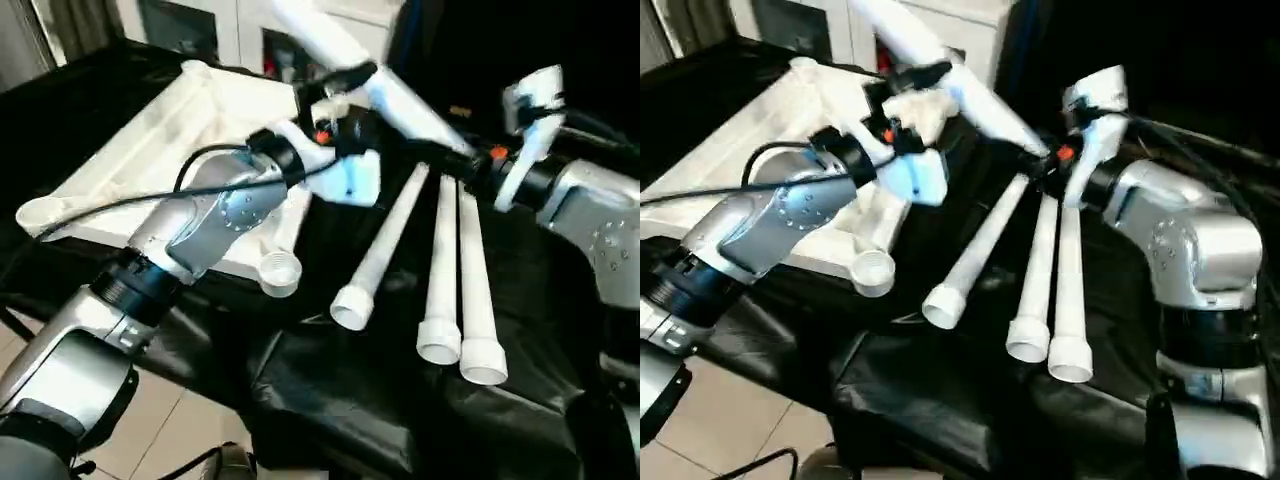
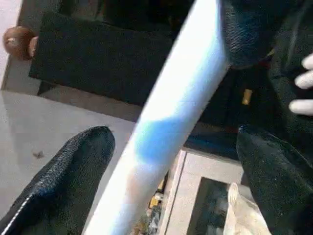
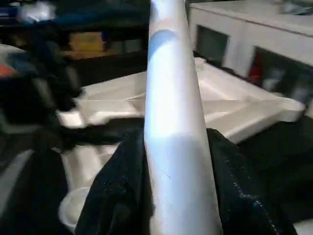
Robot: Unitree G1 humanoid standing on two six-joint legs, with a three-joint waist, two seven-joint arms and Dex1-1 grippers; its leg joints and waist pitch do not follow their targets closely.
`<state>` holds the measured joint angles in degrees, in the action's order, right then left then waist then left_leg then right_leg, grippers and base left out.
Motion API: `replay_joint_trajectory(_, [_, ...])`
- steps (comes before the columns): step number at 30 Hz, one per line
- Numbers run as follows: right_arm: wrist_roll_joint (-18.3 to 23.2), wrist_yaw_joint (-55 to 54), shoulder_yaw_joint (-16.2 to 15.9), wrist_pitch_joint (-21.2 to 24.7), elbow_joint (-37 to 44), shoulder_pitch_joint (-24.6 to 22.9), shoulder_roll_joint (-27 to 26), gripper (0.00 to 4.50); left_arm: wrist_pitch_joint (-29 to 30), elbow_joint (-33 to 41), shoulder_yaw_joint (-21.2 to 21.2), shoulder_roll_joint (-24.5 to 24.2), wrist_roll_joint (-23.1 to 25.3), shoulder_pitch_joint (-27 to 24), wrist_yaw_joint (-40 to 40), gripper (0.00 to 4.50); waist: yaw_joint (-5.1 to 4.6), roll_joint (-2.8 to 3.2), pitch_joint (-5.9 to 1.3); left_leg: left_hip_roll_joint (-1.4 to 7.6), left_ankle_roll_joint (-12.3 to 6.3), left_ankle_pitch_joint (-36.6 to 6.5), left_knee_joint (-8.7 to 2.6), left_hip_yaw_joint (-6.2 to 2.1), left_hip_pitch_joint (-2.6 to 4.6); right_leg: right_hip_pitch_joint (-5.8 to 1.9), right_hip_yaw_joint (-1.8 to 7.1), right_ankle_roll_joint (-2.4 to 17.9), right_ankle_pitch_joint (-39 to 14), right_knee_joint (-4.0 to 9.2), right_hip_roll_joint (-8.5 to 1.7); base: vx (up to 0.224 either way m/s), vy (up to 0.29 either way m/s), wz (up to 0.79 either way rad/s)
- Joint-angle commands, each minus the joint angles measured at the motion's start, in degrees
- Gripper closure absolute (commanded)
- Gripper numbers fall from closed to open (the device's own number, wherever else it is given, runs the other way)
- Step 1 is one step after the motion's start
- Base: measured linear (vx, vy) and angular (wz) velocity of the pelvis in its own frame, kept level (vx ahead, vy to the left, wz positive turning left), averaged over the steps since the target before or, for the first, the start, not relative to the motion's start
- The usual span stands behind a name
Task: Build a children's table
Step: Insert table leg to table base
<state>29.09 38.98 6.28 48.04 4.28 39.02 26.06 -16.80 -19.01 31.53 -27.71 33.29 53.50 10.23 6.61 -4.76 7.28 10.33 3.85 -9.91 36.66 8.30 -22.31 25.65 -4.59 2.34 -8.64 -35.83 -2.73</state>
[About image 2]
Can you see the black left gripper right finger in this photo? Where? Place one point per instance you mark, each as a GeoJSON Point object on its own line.
{"type": "Point", "coordinates": [279, 181]}

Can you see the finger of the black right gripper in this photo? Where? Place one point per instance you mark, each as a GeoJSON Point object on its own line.
{"type": "Point", "coordinates": [247, 32]}

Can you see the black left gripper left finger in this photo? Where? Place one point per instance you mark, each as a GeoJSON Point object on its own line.
{"type": "Point", "coordinates": [58, 186]}

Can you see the small yellow label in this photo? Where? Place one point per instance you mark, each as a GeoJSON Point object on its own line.
{"type": "Point", "coordinates": [247, 96]}

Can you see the white glass-door cabinet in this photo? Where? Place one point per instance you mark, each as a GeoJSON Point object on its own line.
{"type": "Point", "coordinates": [195, 196]}

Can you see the brown round object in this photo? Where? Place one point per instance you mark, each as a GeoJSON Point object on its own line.
{"type": "Point", "coordinates": [18, 43]}

